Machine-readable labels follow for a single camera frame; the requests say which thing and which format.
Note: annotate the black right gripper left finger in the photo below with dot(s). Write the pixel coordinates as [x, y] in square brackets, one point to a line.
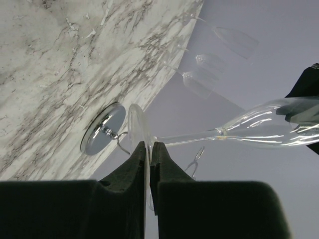
[110, 208]

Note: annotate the clear wine glass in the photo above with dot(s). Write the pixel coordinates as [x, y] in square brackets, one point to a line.
[200, 84]
[260, 126]
[209, 62]
[239, 42]

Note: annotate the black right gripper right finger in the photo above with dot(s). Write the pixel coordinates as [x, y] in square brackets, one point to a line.
[189, 209]

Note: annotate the chrome wine glass rack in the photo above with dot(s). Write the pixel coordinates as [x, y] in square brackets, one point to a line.
[105, 128]

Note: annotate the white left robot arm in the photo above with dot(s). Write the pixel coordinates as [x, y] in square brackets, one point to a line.
[300, 111]

